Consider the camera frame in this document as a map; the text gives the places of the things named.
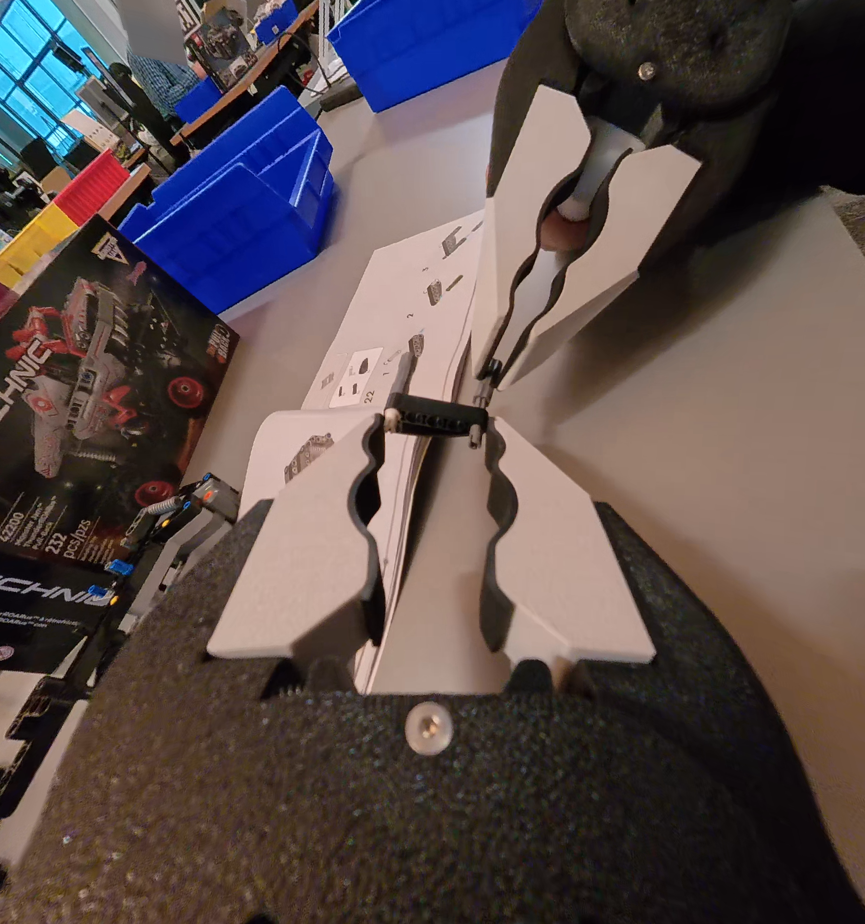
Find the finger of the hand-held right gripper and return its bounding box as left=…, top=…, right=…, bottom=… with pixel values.
left=499, top=148, right=705, bottom=388
left=471, top=84, right=594, bottom=371

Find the red storage bin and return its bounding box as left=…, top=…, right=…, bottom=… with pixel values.
left=52, top=148, right=129, bottom=219

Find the black toy beam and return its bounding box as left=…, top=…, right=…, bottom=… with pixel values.
left=385, top=393, right=491, bottom=436

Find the person's right hand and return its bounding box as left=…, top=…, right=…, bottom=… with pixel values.
left=542, top=214, right=592, bottom=252

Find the white instruction booklet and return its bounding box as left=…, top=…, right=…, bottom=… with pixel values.
left=248, top=205, right=513, bottom=695

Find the background toy set box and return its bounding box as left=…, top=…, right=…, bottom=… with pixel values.
left=186, top=6, right=262, bottom=93

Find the small blue storage bin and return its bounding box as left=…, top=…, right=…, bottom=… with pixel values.
left=175, top=76, right=224, bottom=125

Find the small grey toy pin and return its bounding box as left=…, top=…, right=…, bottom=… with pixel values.
left=470, top=359, right=507, bottom=447

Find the large window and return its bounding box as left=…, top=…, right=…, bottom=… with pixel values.
left=0, top=0, right=127, bottom=149

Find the partly built toy model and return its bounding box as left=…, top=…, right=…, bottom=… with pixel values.
left=111, top=473, right=241, bottom=600

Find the yellow storage bin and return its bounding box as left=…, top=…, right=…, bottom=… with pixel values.
left=0, top=201, right=81, bottom=287

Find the black toy frame part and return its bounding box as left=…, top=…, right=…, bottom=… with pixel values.
left=0, top=667, right=100, bottom=820

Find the person's right forearm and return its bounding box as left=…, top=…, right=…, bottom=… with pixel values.
left=757, top=0, right=865, bottom=199

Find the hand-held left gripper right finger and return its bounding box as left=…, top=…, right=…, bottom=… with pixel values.
left=479, top=416, right=657, bottom=693

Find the wooden background desk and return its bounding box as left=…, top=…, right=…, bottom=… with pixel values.
left=169, top=0, right=321, bottom=147

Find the black toy set box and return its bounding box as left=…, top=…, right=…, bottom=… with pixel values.
left=0, top=213, right=241, bottom=668

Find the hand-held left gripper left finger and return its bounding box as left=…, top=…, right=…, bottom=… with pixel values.
left=207, top=417, right=390, bottom=661

